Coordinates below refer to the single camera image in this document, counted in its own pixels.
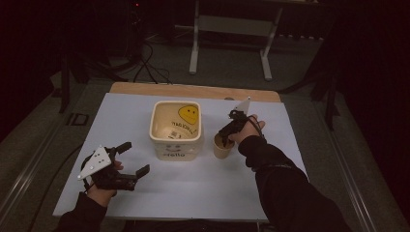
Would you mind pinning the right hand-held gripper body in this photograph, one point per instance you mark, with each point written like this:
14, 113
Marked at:
238, 121

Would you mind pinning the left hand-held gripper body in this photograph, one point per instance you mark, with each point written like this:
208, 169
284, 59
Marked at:
96, 162

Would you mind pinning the tan paper cup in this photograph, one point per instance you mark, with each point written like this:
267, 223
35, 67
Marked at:
221, 152

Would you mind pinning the person's right hand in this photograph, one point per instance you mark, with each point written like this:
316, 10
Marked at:
250, 129

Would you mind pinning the person's left hand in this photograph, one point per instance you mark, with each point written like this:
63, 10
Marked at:
102, 195

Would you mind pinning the cream square smiley-face bucket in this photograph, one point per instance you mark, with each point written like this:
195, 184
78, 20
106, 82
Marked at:
175, 150

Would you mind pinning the white table mat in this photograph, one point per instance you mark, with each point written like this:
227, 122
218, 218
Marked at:
180, 190

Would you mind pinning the wooden table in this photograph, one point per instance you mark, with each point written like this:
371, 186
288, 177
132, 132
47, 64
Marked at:
193, 91

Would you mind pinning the black stand leg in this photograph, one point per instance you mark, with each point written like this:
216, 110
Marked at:
330, 100
65, 83

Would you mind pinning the white metal stand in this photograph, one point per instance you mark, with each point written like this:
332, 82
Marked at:
232, 25

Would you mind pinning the black rectangular floor bracket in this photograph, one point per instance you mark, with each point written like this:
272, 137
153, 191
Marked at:
77, 119

